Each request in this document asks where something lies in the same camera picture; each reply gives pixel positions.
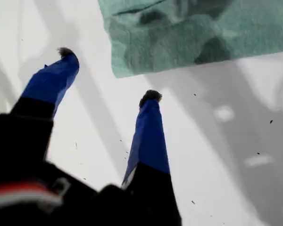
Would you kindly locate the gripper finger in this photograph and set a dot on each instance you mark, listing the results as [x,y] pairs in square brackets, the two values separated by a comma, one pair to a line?
[52,82]
[151,141]

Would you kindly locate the pale green T-shirt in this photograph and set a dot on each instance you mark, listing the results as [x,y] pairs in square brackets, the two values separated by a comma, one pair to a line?
[179,35]

